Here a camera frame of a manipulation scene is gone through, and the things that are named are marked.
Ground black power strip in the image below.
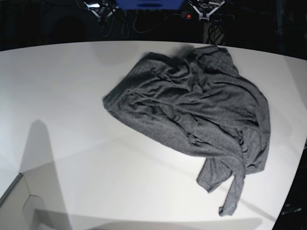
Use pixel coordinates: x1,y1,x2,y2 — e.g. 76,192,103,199
180,11,235,23

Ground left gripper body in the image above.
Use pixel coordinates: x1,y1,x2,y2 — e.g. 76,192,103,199
188,0,225,14

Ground grey t-shirt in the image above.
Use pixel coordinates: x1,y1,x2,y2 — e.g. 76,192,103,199
103,46,271,216

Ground blue box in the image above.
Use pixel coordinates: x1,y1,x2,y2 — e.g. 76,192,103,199
116,0,184,10

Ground black cable bundle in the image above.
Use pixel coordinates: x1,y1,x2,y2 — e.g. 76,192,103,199
206,22,226,46

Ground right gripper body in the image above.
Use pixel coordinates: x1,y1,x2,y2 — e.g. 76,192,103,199
83,0,118,22

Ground white table partition panel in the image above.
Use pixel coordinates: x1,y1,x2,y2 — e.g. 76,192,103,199
0,174,72,230

